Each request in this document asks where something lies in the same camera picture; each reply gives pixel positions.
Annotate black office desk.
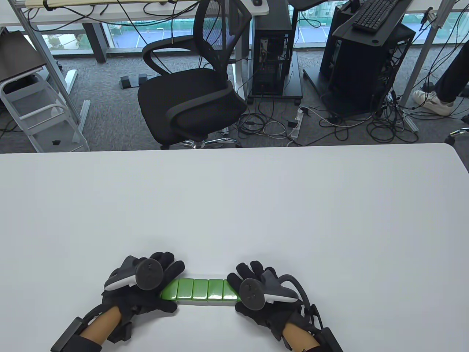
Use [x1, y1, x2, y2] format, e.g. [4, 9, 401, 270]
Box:
[289, 0, 405, 45]

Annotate person's right forearm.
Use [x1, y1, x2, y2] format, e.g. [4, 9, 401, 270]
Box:
[283, 322, 321, 352]

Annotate person's left forearm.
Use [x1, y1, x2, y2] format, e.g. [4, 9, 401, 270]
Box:
[78, 307, 123, 345]

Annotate black keyboard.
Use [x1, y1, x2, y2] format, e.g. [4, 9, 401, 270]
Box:
[352, 0, 403, 34]

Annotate black computer tower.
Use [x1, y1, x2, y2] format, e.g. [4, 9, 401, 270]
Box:
[251, 0, 293, 96]

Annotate white power strip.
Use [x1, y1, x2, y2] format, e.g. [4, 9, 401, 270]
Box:
[287, 106, 306, 139]

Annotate white step stool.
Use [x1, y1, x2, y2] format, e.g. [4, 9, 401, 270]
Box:
[0, 73, 90, 153]

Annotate open black computer case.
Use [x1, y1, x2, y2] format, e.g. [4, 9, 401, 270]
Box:
[321, 22, 416, 116]

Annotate group of green mahjong tiles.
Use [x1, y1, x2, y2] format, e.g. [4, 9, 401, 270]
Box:
[160, 279, 243, 303]

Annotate aluminium frame post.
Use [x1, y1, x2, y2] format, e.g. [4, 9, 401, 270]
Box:
[13, 0, 91, 134]
[399, 0, 452, 133]

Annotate person's right hand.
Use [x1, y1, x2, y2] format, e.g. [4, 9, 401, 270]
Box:
[227, 261, 304, 349]

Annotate black mesh office chair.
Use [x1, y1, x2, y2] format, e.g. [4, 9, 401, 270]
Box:
[137, 0, 253, 150]

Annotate chrome chair base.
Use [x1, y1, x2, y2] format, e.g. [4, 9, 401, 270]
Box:
[444, 127, 469, 145]

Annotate person's left hand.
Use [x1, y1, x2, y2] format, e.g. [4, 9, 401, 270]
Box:
[102, 252, 185, 343]

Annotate tangle of floor cables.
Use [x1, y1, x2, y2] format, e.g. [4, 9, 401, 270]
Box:
[234, 92, 420, 145]

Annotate dark grey flat panel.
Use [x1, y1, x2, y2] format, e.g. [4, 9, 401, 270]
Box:
[0, 30, 47, 82]

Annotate grey hand tracking controller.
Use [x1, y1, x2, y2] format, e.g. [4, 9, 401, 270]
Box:
[104, 256, 165, 292]
[238, 269, 310, 316]

